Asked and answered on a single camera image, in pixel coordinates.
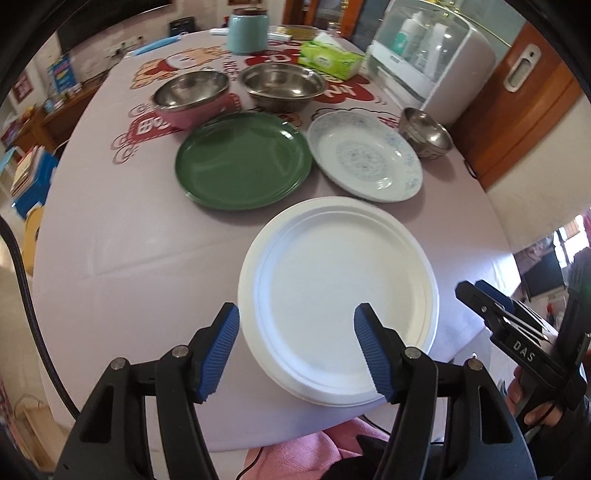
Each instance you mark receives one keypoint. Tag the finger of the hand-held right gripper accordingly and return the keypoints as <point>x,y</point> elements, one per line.
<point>494,293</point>
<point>475,300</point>

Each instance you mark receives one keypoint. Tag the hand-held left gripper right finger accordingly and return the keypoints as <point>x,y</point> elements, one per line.
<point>369,350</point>

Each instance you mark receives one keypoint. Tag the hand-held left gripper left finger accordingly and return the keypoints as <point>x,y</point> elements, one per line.
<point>221,350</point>

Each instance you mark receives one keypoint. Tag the white bowl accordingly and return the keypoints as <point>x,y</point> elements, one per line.
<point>332,286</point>

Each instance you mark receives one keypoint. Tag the small steel bowl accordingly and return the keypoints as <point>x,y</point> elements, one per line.
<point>425,131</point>

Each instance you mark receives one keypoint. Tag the white blue-patterned plate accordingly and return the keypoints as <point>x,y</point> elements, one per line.
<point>360,157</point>

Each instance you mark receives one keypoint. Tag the green plate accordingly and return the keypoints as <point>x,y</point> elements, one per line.
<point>240,161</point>

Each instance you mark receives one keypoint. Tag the pink steel bowl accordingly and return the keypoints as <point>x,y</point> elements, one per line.
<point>189,115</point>

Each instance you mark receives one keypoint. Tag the large steel bowl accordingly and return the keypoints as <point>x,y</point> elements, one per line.
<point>281,83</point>

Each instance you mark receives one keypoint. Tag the person's right hand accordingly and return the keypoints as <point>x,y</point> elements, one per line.
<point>519,397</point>

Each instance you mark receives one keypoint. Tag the pink garment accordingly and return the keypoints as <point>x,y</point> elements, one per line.
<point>295,457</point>

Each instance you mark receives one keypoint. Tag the printed pink tablecloth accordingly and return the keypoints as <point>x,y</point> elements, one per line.
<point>138,230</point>

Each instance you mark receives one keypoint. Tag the white sterilizer cabinet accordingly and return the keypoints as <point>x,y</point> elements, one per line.
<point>461,60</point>

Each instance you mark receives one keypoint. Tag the blue storage box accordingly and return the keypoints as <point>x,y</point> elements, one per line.
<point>34,184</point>

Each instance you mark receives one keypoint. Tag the stack of books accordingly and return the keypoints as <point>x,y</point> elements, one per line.
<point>25,170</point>

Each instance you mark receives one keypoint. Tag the green tissue pack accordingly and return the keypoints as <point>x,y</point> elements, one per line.
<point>328,60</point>

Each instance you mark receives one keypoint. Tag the wooden cabinet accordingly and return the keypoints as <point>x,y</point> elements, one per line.
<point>60,115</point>

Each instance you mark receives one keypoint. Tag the teal canister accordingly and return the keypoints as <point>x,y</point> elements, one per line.
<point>247,32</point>

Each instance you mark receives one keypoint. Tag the blue printed box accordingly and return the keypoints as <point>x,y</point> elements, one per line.
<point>60,73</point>

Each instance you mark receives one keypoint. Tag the small black appliance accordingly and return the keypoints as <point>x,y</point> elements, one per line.
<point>182,26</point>

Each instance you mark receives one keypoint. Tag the black television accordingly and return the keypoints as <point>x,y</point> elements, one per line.
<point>101,23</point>

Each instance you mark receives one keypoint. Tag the white wall socket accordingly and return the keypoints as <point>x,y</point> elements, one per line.
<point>121,47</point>

